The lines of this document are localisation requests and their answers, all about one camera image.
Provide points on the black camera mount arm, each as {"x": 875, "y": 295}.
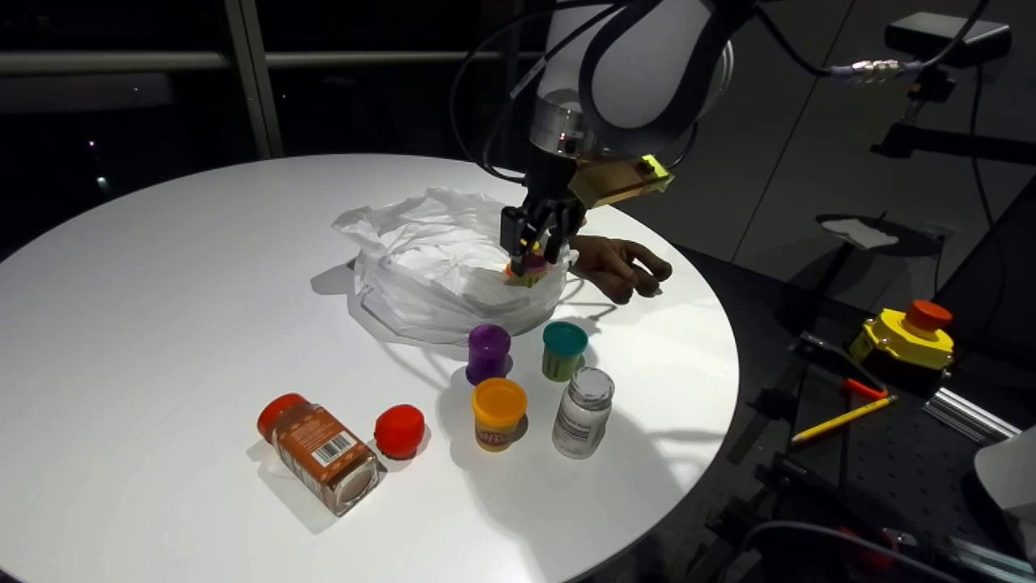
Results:
{"x": 951, "y": 144}

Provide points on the grey external camera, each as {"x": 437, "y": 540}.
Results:
{"x": 948, "y": 39}

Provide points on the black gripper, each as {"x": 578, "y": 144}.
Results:
{"x": 550, "y": 212}

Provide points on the yellow pencil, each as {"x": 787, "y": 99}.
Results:
{"x": 844, "y": 420}

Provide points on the grey window post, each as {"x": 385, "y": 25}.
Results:
{"x": 255, "y": 82}

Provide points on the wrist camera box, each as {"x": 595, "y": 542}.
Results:
{"x": 619, "y": 179}

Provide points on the brown plush moose toy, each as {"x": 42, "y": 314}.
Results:
{"x": 619, "y": 264}

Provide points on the purple dough tub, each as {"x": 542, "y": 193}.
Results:
{"x": 489, "y": 355}

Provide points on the orange cap spice bottle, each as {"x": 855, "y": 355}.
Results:
{"x": 321, "y": 453}

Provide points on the white plastic bag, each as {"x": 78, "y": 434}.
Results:
{"x": 433, "y": 276}

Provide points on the white lid glass jar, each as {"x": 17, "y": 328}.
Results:
{"x": 584, "y": 413}

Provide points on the orange lid dough tub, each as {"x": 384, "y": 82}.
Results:
{"x": 501, "y": 413}

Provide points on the grey flat stand plate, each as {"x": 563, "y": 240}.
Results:
{"x": 869, "y": 234}

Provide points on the white rounded object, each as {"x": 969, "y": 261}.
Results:
{"x": 1012, "y": 474}

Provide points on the teal lid dough tub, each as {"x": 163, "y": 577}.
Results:
{"x": 563, "y": 349}

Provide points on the grey horizontal window rail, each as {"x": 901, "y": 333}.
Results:
{"x": 130, "y": 63}

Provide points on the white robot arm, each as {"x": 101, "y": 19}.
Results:
{"x": 635, "y": 66}

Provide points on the aluminium profile rail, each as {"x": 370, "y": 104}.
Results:
{"x": 972, "y": 413}

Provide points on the yellow emergency stop button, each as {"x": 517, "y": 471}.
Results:
{"x": 903, "y": 338}

